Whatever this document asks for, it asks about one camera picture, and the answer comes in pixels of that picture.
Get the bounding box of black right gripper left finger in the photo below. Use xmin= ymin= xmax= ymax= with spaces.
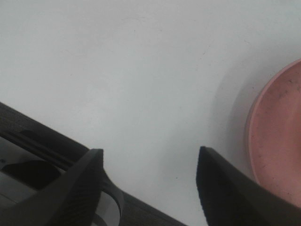
xmin=0 ymin=149 xmax=103 ymax=226

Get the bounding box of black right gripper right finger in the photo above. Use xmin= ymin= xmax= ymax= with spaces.
xmin=196 ymin=146 xmax=301 ymax=226

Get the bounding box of pink round plate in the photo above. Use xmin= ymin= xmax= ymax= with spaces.
xmin=245 ymin=60 xmax=301 ymax=207

